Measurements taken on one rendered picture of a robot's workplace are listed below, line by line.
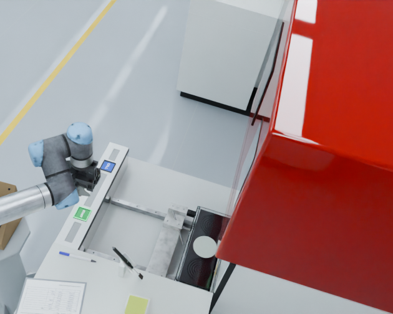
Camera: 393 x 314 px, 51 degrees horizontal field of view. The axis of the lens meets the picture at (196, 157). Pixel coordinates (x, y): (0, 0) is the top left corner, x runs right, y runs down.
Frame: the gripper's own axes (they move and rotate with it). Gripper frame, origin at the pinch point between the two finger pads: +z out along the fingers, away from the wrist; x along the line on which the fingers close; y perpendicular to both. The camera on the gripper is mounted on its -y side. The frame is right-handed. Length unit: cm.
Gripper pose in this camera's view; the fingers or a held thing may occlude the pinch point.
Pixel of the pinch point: (78, 192)
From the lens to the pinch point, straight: 160.8
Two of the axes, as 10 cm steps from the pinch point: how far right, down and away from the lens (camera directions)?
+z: -1.6, 6.4, 7.5
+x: 2.5, -7.1, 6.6
